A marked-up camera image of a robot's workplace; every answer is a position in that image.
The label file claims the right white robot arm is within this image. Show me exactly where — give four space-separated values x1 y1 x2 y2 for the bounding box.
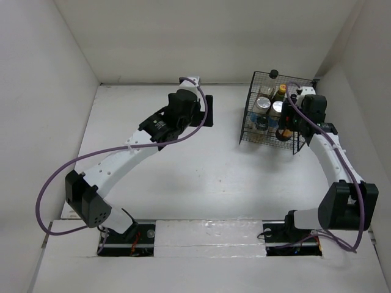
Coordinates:
279 95 379 242

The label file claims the blue-band silver-top shaker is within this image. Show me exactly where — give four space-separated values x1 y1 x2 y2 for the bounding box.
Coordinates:
250 96 271 123
269 101 283 117

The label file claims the green-label chili sauce bottle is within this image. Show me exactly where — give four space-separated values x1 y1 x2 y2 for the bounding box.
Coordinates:
272 84 287 103

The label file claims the black-cap white spice bottle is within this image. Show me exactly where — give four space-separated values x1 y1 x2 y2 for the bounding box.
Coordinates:
254 116 269 135

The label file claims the black wire basket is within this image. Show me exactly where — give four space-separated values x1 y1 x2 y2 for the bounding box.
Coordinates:
240 71 319 154

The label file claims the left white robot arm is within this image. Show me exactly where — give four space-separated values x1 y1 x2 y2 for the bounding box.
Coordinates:
65 89 213 242

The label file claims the red-lid sauce jar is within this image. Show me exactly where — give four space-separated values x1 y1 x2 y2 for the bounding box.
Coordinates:
275 129 293 142

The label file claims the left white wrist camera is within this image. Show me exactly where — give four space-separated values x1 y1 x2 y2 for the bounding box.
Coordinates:
178 76 200 95

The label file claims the tall red-label sauce bottle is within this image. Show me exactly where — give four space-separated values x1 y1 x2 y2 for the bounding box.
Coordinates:
259 69 279 99

